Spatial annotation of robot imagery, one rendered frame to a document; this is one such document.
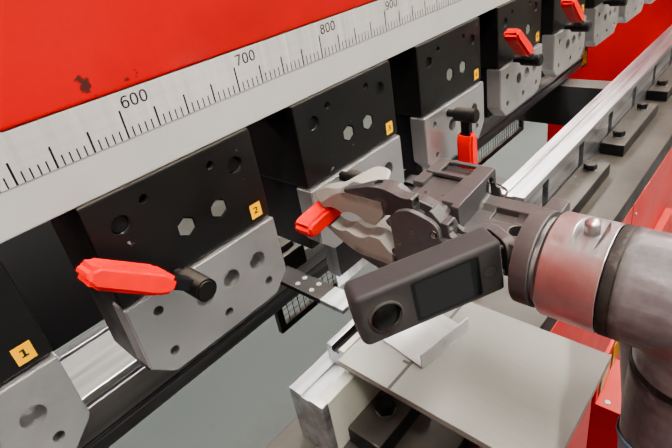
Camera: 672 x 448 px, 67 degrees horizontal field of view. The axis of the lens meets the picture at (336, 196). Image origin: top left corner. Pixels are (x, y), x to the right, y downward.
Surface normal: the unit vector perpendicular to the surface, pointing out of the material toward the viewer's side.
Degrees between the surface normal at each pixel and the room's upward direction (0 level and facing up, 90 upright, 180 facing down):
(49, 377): 90
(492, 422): 0
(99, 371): 0
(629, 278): 47
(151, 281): 90
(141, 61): 90
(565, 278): 63
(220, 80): 90
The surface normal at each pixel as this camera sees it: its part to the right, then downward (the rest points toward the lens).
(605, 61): -0.66, 0.44
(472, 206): 0.74, 0.21
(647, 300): -0.65, -0.01
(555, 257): -0.58, -0.29
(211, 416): -0.16, -0.87
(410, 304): 0.30, 0.43
